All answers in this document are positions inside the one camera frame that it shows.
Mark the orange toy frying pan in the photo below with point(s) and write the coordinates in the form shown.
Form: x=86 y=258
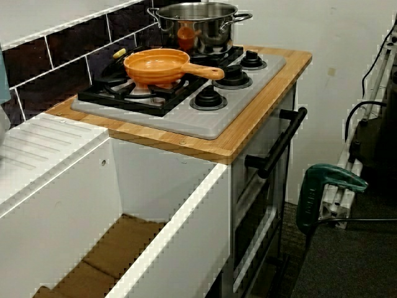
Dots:
x=155 y=66

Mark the grey toy stove panel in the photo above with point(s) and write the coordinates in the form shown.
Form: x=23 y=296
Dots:
x=198 y=124

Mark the black stove knob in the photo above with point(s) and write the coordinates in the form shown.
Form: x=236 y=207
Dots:
x=208 y=98
x=232 y=76
x=252 y=59

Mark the white oven cabinet front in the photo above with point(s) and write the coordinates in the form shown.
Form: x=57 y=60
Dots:
x=260 y=139

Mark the wooden stove countertop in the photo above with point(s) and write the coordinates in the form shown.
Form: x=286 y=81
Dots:
x=263 y=102

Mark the black burner grate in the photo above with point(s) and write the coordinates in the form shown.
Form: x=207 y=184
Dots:
x=229 y=56
x=124 y=104

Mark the brown cardboard sheet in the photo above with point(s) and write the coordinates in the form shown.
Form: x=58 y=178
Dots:
x=124 y=242

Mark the green clamp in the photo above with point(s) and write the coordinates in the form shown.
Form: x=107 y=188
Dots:
x=310 y=192

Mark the stainless steel pot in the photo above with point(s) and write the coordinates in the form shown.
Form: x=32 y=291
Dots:
x=198 y=28

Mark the small yellow toy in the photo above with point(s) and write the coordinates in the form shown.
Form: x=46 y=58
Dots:
x=119 y=53

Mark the white toy sink basin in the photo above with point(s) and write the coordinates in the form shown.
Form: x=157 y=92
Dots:
x=62 y=201

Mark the black equipment base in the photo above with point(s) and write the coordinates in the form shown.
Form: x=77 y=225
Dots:
x=381 y=139

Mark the dark tiled backsplash panel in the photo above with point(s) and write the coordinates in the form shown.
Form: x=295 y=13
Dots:
x=28 y=62

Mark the teal box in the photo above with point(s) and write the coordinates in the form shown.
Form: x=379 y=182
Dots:
x=3 y=77

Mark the aluminium frame rail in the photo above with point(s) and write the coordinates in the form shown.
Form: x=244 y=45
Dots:
x=347 y=167

